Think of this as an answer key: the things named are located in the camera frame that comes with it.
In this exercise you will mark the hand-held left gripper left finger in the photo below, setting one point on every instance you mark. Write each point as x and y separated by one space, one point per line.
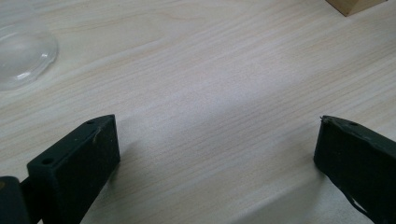
74 168

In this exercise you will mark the cardboard box corner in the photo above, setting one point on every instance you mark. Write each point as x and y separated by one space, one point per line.
353 5

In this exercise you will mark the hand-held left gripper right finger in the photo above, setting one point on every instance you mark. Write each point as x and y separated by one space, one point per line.
358 161

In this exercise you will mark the clear plastic lid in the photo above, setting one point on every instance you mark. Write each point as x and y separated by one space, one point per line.
21 56

